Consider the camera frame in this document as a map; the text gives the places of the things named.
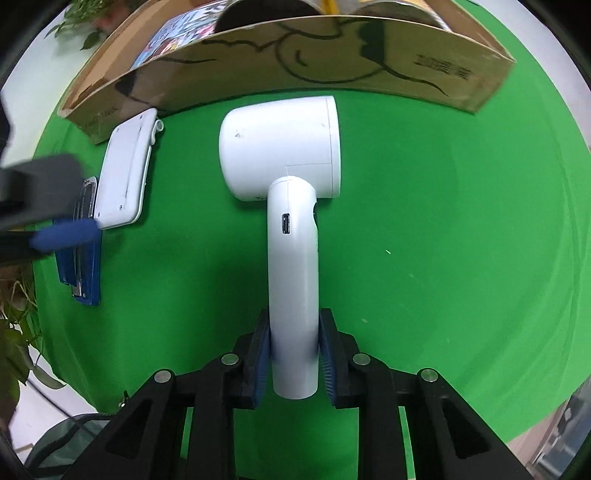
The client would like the large cardboard box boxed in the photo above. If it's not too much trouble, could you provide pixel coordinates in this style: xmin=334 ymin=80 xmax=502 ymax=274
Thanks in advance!
xmin=58 ymin=0 xmax=515 ymax=145

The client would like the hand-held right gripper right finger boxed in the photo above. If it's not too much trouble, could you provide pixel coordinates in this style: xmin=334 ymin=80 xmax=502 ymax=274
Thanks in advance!
xmin=318 ymin=308 xmax=536 ymax=480

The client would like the colourful cartoon toy box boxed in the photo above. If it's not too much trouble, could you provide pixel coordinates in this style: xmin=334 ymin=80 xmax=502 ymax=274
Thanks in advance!
xmin=137 ymin=1 xmax=232 ymax=70

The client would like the clear jar with black lid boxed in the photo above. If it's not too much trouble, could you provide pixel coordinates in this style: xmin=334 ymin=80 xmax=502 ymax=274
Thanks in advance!
xmin=215 ymin=0 xmax=342 ymax=35

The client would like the silver metal can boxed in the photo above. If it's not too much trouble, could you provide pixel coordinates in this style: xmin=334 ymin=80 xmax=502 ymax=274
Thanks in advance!
xmin=344 ymin=0 xmax=454 ymax=32

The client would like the dark green bag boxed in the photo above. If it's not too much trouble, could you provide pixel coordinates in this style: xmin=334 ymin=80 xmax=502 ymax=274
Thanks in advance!
xmin=25 ymin=412 xmax=122 ymax=468

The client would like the blue stapler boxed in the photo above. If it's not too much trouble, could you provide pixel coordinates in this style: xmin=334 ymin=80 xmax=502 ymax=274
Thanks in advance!
xmin=54 ymin=175 xmax=103 ymax=308

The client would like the white hair dryer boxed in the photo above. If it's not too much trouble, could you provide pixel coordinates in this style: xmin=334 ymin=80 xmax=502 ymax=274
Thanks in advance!
xmin=218 ymin=95 xmax=343 ymax=400

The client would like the grey object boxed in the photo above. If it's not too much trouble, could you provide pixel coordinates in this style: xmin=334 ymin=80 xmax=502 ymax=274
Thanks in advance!
xmin=531 ymin=383 xmax=588 ymax=472

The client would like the small potted green plant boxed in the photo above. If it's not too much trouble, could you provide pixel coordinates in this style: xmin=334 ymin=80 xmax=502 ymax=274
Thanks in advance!
xmin=45 ymin=0 xmax=122 ymax=52

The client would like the white flat plastic device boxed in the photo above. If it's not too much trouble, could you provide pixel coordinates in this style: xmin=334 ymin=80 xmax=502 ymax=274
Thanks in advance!
xmin=92 ymin=108 xmax=165 ymax=230

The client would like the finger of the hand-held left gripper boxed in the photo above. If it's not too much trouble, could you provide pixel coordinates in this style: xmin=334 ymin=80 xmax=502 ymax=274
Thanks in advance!
xmin=0 ymin=216 xmax=99 ymax=265

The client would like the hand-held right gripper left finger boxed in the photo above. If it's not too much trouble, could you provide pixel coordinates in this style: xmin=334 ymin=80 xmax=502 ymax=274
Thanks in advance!
xmin=60 ymin=308 xmax=273 ymax=480

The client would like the large leafy potted plant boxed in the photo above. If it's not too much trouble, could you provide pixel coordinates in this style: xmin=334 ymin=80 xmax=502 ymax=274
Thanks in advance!
xmin=0 ymin=265 xmax=68 ymax=409

